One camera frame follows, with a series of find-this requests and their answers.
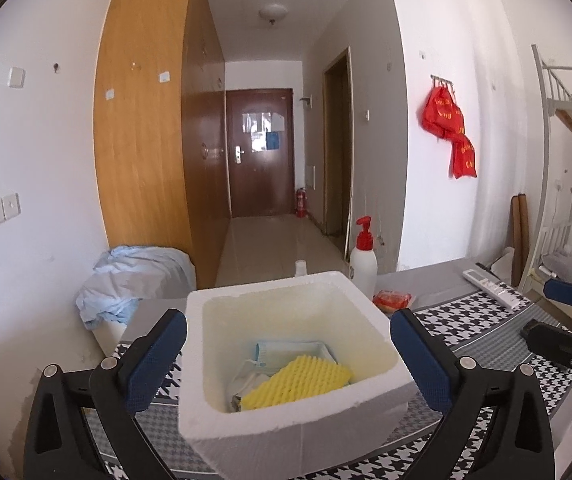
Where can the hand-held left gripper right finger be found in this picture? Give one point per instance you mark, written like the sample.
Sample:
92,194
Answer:
421,360

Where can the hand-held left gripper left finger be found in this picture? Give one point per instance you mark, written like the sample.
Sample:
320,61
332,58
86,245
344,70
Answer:
158,360

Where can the yellow foam sponge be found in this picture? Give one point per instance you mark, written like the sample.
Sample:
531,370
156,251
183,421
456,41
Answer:
298,380

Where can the blue face mask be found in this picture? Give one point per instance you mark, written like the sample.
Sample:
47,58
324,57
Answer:
291,352

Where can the white foam box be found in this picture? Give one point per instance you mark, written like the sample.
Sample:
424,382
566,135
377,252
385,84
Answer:
291,440

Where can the red snack packet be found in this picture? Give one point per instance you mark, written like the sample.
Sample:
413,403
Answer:
392,300

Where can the houndstooth tablecloth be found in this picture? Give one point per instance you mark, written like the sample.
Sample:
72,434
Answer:
481,330

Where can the white bag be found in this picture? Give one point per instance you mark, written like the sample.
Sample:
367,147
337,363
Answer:
503,262

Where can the white remote control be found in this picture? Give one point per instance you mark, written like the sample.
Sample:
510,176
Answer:
493,287

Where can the brown wooden boards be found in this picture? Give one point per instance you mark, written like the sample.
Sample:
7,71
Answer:
520,235

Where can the light blue cloth pile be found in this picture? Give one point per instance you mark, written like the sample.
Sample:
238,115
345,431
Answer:
130,280

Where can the white pump bottle red pump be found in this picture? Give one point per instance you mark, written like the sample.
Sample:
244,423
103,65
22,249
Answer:
363,265

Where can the red bag with yellow print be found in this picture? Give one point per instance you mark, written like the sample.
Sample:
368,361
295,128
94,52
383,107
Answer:
464,157
441,115

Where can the metal bunk bed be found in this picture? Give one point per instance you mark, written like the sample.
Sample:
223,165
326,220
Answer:
563,110

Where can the red fire extinguisher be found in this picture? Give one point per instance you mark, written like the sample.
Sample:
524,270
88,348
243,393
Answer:
301,204

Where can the dark brown entrance door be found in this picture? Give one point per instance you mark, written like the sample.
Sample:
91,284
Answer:
261,175

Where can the wooden wardrobe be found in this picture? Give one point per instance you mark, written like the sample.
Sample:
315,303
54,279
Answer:
140,135

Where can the blue paper notice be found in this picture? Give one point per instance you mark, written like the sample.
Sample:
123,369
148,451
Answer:
273,141

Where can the ceiling lamp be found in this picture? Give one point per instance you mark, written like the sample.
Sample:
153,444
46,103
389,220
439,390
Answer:
273,12

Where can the brown side door frame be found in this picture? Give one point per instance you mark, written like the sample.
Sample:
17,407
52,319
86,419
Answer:
338,145

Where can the metal wall hook rack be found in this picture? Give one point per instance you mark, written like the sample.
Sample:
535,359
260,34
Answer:
442,80

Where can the white wall switch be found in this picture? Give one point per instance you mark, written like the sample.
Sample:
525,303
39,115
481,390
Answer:
16,77

